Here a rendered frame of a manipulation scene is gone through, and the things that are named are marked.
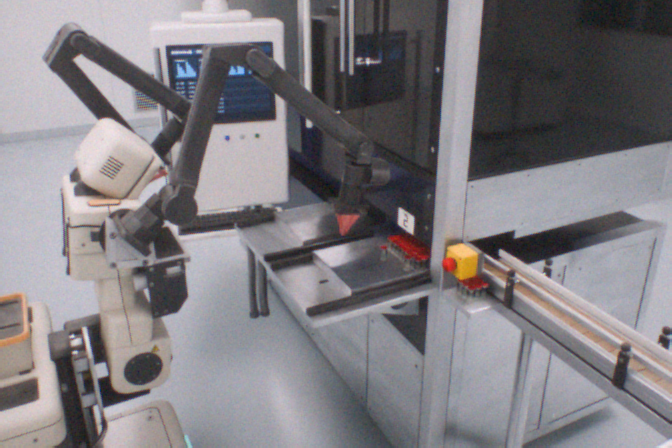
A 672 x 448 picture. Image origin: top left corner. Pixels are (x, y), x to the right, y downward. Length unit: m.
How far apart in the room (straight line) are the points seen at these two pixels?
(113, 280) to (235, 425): 1.13
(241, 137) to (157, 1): 4.60
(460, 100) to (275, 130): 1.04
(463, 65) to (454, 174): 0.29
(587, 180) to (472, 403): 0.82
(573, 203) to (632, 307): 0.66
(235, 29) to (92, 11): 4.57
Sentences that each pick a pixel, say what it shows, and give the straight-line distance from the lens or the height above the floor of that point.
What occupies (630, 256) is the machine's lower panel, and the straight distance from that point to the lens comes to 2.33.
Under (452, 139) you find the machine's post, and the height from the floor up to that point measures 1.33.
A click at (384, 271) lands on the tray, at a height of 0.88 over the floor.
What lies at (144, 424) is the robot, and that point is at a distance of 2.26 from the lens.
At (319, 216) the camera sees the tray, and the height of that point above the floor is 0.88.
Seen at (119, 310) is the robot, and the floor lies 0.90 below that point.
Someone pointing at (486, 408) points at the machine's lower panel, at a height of 0.34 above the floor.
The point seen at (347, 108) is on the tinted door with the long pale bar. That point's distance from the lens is 2.07.
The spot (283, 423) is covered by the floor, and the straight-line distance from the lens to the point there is 2.58.
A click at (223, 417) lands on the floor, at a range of 2.63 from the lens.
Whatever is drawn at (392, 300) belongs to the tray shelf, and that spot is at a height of 0.88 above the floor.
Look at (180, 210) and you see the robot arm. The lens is 1.38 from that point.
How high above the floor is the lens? 1.77
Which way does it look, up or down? 22 degrees down
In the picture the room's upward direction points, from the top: straight up
